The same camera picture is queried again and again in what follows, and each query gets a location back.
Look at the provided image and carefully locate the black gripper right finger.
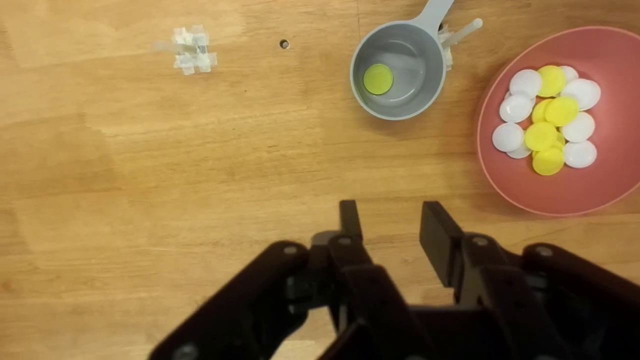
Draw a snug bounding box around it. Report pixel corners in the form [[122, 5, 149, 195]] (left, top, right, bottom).
[[421, 201, 640, 360]]

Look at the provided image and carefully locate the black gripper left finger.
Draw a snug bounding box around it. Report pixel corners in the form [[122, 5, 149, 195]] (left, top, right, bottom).
[[147, 198, 417, 360]]

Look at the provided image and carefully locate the white round disc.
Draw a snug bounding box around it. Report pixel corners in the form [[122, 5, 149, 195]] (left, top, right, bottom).
[[559, 111, 598, 145], [507, 145, 534, 163], [509, 68, 544, 100], [561, 77, 604, 113], [562, 139, 601, 170], [559, 64, 582, 87], [490, 122, 529, 154], [499, 93, 537, 126]]

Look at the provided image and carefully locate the yellow round disc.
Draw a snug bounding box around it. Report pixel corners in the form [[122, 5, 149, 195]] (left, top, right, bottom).
[[544, 95, 582, 129], [530, 98, 554, 126], [530, 145, 568, 178], [362, 63, 396, 98], [537, 64, 570, 100], [522, 121, 562, 154]]

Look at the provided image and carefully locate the pink bowl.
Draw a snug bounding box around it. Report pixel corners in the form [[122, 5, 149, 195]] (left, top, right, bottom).
[[474, 25, 640, 221]]

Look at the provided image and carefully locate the grey measuring cup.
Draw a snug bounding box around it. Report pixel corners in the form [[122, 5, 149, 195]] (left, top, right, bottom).
[[348, 0, 459, 125]]

